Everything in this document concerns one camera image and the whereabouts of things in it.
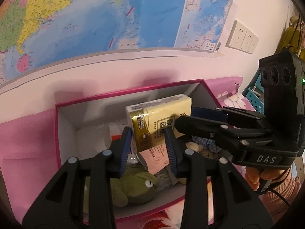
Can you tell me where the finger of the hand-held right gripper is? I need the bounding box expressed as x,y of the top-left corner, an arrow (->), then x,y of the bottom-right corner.
175,115 -> 274,157
191,106 -> 264,129

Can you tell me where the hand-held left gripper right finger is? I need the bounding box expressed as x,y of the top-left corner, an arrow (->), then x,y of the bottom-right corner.
164,127 -> 273,229

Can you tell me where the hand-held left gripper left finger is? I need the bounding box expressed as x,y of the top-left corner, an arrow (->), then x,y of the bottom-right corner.
22,127 -> 132,229

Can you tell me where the blue gingham scrunchie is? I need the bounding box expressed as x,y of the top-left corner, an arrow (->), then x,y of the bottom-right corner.
192,135 -> 223,153

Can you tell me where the pastel tissue pack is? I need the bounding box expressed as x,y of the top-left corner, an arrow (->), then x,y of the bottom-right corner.
108,123 -> 131,148

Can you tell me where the cream plush bear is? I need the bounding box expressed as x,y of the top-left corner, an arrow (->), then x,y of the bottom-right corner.
186,141 -> 221,160

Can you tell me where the green frog plush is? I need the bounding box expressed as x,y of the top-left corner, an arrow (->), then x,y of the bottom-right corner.
83,167 -> 159,207

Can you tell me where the yellow tissue pack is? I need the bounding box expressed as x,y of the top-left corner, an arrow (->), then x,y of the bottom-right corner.
125,94 -> 193,153

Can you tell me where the pink cardboard box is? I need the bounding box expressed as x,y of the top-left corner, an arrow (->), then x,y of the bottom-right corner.
55,79 -> 223,222

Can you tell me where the person's right hand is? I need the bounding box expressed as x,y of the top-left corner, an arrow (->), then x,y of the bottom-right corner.
245,166 -> 292,192

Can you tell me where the pink printed bed sheet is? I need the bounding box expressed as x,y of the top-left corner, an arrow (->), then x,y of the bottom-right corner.
0,76 -> 258,229

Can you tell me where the blue plastic basket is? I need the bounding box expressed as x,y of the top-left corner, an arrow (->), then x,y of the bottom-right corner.
242,69 -> 265,115

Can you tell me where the yellow hanging clothing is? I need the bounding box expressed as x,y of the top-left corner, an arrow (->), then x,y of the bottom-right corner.
274,27 -> 305,60

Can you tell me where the white wall socket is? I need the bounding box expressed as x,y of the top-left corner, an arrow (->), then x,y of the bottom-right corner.
241,29 -> 254,52
248,34 -> 259,54
226,20 -> 247,50

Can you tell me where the black cable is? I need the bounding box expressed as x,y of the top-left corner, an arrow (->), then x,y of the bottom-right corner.
264,179 -> 292,207

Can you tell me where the colourful wall map poster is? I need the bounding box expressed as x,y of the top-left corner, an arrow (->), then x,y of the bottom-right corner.
0,0 -> 236,86

